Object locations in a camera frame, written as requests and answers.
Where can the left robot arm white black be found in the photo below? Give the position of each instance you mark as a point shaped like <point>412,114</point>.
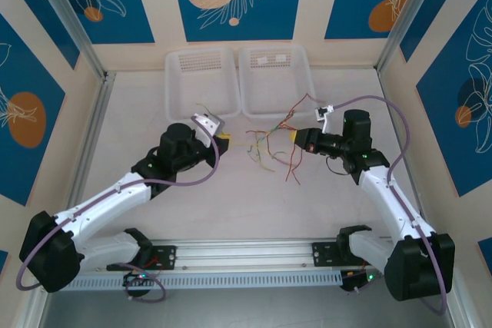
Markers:
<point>100,201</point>

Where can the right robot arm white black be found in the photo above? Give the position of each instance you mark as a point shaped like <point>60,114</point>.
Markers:
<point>388,205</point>

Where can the white plastic basket with labels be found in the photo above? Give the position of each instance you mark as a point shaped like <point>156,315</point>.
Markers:
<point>276,82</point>

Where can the grey metal panel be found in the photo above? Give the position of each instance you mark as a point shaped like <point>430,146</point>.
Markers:
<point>246,309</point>

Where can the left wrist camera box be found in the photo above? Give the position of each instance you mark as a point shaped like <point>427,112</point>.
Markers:
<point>205,122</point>

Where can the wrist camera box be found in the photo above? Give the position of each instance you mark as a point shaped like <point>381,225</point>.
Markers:
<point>322,113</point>
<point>205,122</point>

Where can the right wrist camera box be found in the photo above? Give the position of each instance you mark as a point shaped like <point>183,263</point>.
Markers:
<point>322,113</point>

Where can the aluminium side rail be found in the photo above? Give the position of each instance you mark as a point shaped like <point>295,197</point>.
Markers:
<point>98,113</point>
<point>389,105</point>

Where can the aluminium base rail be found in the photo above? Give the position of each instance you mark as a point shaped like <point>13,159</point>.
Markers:
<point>246,251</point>

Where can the aluminium frame post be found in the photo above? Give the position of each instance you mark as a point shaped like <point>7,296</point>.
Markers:
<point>73,24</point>
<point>409,17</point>

